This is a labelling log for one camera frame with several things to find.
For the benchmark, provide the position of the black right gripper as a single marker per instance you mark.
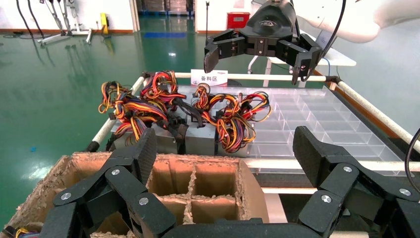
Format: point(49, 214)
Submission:
point(269, 23)

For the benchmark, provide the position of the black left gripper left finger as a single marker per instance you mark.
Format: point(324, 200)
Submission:
point(98, 197)

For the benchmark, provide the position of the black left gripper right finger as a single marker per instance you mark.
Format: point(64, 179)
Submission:
point(354, 197)

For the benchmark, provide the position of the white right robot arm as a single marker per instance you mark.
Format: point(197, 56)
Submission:
point(357, 19)

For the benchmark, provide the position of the red cabinet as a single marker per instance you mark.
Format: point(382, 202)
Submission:
point(238, 19)

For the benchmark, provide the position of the white label sign card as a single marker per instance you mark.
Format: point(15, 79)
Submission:
point(209, 78)

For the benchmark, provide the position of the black thin pole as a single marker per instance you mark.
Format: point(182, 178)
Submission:
point(207, 19)

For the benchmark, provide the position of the white table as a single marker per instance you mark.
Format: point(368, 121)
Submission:
point(341, 59)

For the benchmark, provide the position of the clear plastic compartment tray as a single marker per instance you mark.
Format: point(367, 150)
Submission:
point(311, 121)

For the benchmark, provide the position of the blue floor mat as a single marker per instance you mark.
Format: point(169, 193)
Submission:
point(164, 35)

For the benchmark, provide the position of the brown cardboard divider box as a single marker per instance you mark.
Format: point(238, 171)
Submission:
point(213, 179)

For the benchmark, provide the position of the white metal stand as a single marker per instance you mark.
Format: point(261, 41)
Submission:
point(55, 37)

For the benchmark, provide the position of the white pipe rack frame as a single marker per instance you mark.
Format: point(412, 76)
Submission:
point(262, 77)

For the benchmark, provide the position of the yellow post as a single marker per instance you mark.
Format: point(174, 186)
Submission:
point(104, 21)

